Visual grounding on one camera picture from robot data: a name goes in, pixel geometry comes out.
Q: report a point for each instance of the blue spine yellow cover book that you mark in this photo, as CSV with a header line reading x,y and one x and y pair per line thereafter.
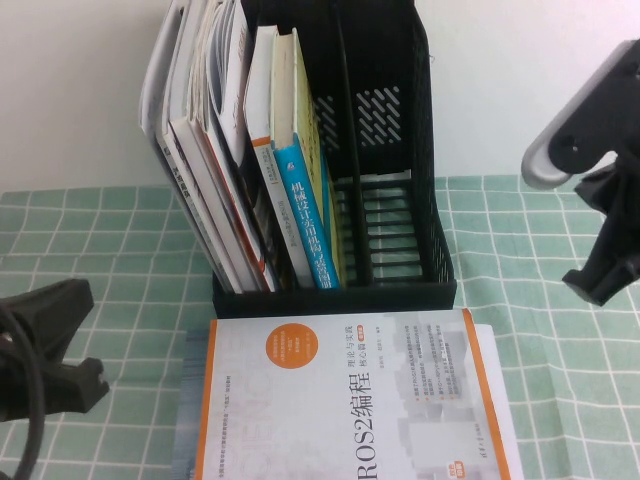
x,y
305,220

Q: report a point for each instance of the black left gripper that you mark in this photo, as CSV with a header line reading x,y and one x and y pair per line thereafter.
x,y
12,380

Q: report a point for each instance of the black plastic book holder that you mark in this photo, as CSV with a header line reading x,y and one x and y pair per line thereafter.
x,y
390,50

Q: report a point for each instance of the dark cover magazine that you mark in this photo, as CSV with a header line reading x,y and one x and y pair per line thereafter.
x,y
260,225

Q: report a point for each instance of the green white checkered tablecloth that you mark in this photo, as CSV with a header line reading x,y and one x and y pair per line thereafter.
x,y
550,350

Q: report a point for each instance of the stack of leaning magazines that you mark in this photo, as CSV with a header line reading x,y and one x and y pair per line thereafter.
x,y
235,215

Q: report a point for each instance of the white orange ROS2 book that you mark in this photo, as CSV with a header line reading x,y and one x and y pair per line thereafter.
x,y
325,400

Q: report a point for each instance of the white book orange band spine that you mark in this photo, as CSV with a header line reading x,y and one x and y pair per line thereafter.
x,y
287,240

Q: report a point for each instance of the white thin folder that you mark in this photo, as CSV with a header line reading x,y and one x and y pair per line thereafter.
x,y
155,90

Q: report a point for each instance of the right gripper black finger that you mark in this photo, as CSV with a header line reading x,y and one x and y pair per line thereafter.
x,y
590,130
620,240

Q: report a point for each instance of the dark blue robot cover book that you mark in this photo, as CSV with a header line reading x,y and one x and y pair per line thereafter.
x,y
191,400

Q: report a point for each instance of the dark grey spine book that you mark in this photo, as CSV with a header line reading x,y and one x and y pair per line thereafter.
x,y
185,195

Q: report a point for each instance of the curled white grey magazine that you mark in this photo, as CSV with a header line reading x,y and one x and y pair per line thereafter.
x,y
230,100

